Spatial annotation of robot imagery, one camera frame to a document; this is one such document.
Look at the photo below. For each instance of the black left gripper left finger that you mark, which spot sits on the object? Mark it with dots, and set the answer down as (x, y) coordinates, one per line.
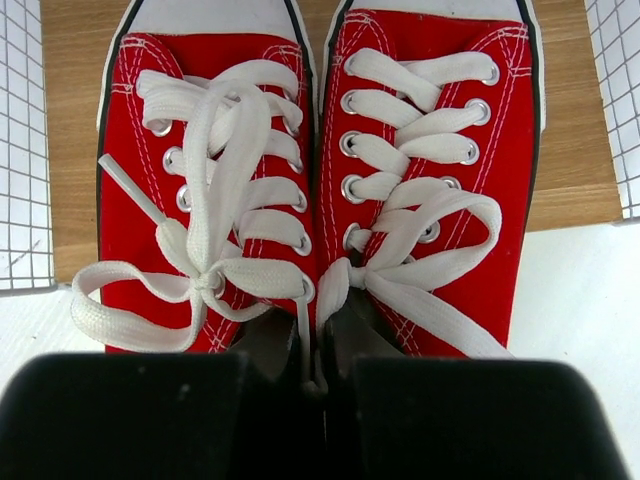
(162, 416)

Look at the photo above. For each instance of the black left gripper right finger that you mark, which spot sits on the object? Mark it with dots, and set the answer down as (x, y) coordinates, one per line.
(410, 418)

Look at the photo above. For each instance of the red canvas sneaker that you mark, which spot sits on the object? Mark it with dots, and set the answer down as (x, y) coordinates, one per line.
(206, 127)
(432, 118)

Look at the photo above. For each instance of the white wire shoe shelf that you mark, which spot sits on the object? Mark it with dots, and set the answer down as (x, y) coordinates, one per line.
(52, 55)

